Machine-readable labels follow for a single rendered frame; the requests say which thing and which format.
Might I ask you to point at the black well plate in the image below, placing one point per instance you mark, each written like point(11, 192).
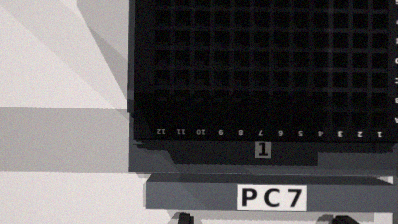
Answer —
point(194, 102)

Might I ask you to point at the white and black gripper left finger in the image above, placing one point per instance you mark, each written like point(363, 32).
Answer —
point(185, 218)

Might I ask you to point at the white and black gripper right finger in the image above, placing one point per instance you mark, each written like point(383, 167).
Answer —
point(343, 219)

